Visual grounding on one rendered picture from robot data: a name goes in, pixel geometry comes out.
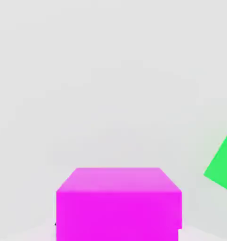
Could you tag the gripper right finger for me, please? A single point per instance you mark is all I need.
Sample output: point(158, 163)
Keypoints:
point(186, 235)

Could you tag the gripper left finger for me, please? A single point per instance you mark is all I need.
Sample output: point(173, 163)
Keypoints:
point(49, 234)

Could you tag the small magenta cube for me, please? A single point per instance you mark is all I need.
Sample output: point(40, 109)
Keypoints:
point(118, 210)

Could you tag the small green cube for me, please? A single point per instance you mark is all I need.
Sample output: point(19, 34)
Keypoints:
point(223, 167)

